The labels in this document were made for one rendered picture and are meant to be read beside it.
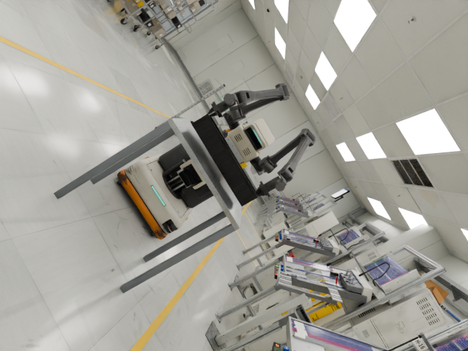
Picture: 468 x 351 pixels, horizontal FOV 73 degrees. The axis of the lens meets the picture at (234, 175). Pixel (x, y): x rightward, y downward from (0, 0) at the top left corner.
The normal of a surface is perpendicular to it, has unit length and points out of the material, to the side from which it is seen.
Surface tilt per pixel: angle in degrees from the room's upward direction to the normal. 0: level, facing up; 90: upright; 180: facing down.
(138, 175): 90
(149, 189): 90
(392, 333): 90
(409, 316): 90
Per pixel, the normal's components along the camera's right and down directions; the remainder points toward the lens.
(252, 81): -0.14, 0.03
